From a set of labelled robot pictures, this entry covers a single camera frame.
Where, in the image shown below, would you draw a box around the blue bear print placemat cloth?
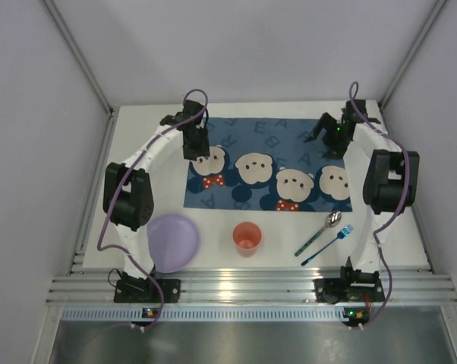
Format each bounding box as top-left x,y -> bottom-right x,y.
184,118 -> 352,212

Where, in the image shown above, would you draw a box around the orange plastic cup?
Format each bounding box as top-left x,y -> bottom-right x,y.
232,221 -> 262,258

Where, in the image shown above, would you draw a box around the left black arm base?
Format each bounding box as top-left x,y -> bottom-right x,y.
108,268 -> 181,303

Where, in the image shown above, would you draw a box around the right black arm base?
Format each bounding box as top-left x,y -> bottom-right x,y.
314,258 -> 385,305

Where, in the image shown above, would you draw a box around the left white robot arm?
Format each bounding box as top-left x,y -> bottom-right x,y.
96,99 -> 210,279

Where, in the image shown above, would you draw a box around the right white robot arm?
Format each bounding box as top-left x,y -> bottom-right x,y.
307,99 -> 420,273

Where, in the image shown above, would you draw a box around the purple plastic plate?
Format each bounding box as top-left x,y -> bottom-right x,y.
147,214 -> 200,273

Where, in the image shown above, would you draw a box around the silver spoon green handle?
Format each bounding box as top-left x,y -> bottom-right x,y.
294,211 -> 342,257

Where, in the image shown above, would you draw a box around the left aluminium frame post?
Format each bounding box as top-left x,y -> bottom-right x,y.
42,0 -> 115,117

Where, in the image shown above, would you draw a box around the aluminium frame post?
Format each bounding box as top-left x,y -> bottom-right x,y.
42,0 -> 115,117
378,0 -> 449,110

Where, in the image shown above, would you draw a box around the right aluminium frame post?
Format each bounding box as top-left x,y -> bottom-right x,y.
378,0 -> 449,110

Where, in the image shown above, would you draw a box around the aluminium rail frame front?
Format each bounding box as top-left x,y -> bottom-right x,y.
46,268 -> 457,306

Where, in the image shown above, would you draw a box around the perforated cable duct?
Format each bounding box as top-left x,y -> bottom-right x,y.
61,306 -> 368,322

